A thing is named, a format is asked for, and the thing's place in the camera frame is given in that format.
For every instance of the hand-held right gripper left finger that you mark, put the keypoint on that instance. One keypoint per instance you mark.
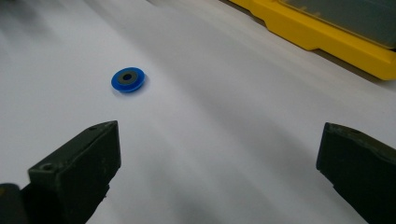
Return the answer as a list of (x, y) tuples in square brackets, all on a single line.
[(74, 171)]

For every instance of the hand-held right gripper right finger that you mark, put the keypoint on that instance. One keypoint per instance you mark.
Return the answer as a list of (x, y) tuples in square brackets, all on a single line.
[(361, 165)]

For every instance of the blue round washer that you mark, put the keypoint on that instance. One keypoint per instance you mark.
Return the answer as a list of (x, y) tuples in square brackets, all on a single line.
[(128, 79)]

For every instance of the yellow plastic organizer case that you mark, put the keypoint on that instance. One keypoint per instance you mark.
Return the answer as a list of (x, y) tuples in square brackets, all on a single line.
[(327, 31)]

